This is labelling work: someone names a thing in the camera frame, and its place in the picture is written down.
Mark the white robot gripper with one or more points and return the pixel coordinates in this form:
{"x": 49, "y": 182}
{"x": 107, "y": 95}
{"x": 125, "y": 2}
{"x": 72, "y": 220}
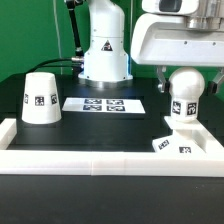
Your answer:
{"x": 166, "y": 41}

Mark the white lamp bulb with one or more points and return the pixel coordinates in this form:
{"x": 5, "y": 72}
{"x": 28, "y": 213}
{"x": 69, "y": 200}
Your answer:
{"x": 186, "y": 86}

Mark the white lamp base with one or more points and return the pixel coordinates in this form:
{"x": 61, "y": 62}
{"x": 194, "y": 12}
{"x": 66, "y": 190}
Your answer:
{"x": 180, "y": 141}

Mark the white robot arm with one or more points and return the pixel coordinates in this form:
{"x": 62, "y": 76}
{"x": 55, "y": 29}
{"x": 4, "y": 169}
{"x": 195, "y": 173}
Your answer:
{"x": 106, "y": 61}

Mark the white lamp shade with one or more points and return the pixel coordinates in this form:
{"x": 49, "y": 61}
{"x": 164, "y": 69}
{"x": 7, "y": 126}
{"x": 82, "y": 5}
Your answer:
{"x": 40, "y": 102}

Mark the white marker tag sheet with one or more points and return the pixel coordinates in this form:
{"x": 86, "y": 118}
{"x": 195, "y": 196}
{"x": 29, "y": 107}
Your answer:
{"x": 100, "y": 105}

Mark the white U-shaped fence frame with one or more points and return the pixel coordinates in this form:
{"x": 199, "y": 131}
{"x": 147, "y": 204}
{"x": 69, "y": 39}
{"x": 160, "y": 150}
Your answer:
{"x": 171, "y": 161}

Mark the black camera stand pole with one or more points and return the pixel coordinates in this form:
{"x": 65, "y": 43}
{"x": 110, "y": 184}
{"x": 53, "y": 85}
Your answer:
{"x": 71, "y": 4}

